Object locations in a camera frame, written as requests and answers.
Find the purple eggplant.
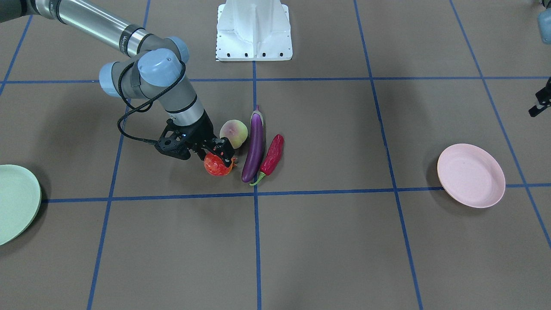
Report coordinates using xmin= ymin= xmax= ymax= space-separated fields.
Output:
xmin=241 ymin=105 xmax=265 ymax=183

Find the red chili pepper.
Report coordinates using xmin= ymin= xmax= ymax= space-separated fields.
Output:
xmin=249 ymin=134 xmax=284 ymax=186

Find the green and pink peach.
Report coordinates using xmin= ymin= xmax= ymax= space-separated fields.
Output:
xmin=219 ymin=119 xmax=248 ymax=149

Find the pink plate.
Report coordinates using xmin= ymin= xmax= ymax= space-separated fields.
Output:
xmin=436 ymin=143 xmax=506 ymax=208

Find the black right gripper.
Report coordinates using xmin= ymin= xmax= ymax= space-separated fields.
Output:
xmin=183 ymin=111 xmax=235 ymax=169

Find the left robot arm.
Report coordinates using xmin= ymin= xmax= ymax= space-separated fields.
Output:
xmin=529 ymin=0 xmax=551 ymax=118

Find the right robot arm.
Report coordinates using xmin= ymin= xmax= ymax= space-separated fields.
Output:
xmin=1 ymin=0 xmax=235 ymax=167

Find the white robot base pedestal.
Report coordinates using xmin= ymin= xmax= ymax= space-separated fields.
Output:
xmin=215 ymin=0 xmax=293 ymax=62

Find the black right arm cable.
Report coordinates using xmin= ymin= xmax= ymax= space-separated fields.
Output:
xmin=117 ymin=60 xmax=186 ymax=145

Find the light green plate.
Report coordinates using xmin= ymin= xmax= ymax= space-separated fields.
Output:
xmin=0 ymin=164 xmax=42 ymax=245

